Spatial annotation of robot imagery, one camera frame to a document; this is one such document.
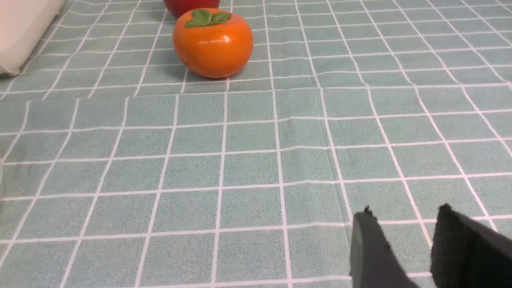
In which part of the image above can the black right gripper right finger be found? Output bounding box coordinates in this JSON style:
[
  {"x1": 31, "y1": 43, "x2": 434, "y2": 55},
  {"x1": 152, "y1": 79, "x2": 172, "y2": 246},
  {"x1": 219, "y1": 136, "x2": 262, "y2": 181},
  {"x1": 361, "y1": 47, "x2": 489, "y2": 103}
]
[{"x1": 430, "y1": 204, "x2": 512, "y2": 288}]

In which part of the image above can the orange persimmon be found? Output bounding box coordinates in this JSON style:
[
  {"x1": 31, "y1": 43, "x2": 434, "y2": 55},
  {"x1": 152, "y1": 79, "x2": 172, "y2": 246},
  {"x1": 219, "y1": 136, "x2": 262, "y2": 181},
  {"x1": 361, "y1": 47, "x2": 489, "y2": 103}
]
[{"x1": 172, "y1": 8, "x2": 254, "y2": 78}]

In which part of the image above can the red apple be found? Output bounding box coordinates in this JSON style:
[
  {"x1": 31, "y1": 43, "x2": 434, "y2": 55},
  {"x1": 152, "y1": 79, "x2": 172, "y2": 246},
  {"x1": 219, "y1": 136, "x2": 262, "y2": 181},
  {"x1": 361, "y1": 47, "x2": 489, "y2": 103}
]
[{"x1": 163, "y1": 0, "x2": 220, "y2": 19}]

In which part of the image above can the green checkered tablecloth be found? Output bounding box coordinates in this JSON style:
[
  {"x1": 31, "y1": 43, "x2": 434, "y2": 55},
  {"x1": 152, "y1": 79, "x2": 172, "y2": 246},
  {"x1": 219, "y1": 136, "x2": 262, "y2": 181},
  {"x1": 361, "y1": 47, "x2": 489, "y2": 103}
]
[{"x1": 0, "y1": 0, "x2": 512, "y2": 288}]

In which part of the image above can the white toaster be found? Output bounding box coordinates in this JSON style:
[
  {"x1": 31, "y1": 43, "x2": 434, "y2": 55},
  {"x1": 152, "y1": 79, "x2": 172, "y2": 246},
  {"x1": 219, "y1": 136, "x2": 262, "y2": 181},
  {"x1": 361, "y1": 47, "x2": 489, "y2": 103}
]
[{"x1": 0, "y1": 0, "x2": 64, "y2": 76}]

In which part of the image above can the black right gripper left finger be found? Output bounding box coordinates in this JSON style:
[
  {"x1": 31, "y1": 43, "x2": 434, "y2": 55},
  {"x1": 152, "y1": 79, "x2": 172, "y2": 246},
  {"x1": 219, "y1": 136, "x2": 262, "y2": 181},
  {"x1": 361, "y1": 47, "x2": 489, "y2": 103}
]
[{"x1": 350, "y1": 206, "x2": 417, "y2": 288}]

